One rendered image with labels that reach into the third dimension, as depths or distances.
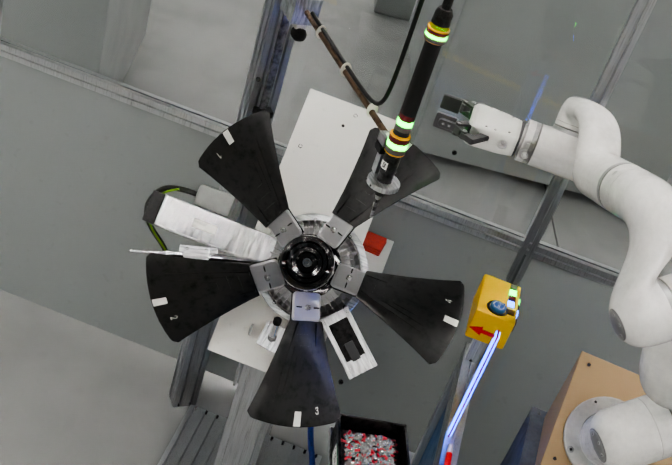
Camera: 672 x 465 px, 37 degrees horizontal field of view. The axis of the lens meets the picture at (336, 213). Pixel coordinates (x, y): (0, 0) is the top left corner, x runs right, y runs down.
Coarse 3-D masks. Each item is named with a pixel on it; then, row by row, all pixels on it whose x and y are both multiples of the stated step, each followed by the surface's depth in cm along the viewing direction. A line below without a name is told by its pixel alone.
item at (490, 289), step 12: (480, 288) 254; (492, 288) 253; (504, 288) 254; (480, 300) 248; (492, 300) 249; (504, 300) 250; (516, 300) 252; (480, 312) 245; (492, 312) 245; (516, 312) 248; (468, 324) 250; (480, 324) 246; (492, 324) 246; (504, 324) 245; (468, 336) 249; (480, 336) 248; (504, 336) 246
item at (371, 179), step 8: (384, 136) 204; (376, 144) 206; (384, 144) 204; (384, 152) 205; (376, 160) 207; (376, 168) 207; (368, 176) 207; (376, 176) 207; (368, 184) 206; (376, 184) 205; (384, 184) 206; (392, 184) 207; (384, 192) 205; (392, 192) 205
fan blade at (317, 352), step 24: (288, 336) 217; (312, 336) 222; (288, 360) 217; (312, 360) 221; (264, 384) 214; (288, 384) 217; (312, 384) 221; (264, 408) 214; (288, 408) 217; (312, 408) 220; (336, 408) 224
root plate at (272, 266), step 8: (256, 264) 220; (264, 264) 220; (272, 264) 221; (256, 272) 221; (264, 272) 222; (272, 272) 222; (280, 272) 223; (256, 280) 223; (264, 280) 224; (272, 280) 224; (280, 280) 224; (264, 288) 225; (272, 288) 226
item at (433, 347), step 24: (360, 288) 220; (384, 288) 222; (408, 288) 223; (432, 288) 225; (456, 288) 225; (384, 312) 217; (408, 312) 218; (432, 312) 220; (456, 312) 221; (408, 336) 215; (432, 336) 216; (432, 360) 214
